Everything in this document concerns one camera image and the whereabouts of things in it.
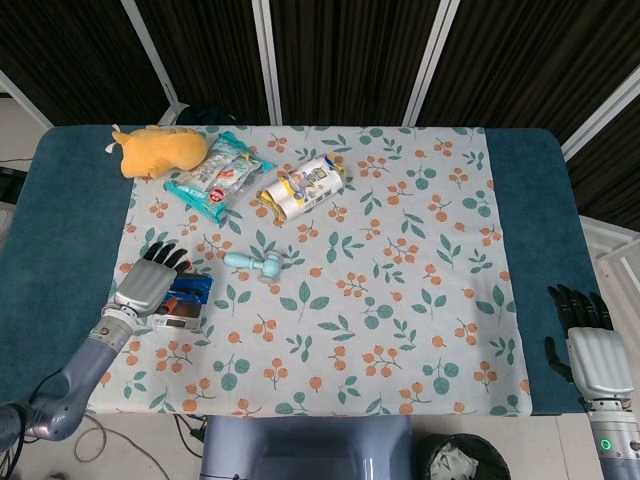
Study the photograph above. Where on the black trash bin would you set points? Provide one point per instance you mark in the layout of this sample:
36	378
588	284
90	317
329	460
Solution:
495	457

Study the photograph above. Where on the grey blue robot torso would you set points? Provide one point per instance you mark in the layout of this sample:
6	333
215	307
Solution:
305	450

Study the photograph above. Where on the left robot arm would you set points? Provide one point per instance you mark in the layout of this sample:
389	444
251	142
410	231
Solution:
90	360

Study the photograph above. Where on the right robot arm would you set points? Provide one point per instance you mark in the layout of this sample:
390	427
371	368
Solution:
617	440

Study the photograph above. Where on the yellow plush toy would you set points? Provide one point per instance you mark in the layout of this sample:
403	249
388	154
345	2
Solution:
160	150

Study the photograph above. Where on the teal table cover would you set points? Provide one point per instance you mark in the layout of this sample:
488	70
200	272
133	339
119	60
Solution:
65	225

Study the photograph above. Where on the silver digital scale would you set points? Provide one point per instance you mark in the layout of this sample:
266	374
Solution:
175	323

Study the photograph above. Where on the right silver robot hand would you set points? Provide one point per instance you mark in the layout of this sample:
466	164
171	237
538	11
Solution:
597	360

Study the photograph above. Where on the floral fruit print tablecloth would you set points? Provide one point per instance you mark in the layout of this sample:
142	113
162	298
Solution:
350	310

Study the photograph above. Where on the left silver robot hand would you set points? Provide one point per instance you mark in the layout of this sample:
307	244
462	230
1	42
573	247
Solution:
145	287

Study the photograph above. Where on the blue plastic package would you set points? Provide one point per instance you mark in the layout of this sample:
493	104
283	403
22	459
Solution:
197	290

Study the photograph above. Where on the dark white-framed folding screen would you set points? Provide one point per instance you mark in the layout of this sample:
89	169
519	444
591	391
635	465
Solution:
350	50

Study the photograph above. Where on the teal snack bag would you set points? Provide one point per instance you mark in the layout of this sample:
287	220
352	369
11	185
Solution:
215	180

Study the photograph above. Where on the light blue toy hammer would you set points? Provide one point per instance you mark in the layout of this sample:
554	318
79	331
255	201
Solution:
260	266

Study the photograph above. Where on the white yellow roll package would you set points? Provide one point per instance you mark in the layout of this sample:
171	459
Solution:
305	185

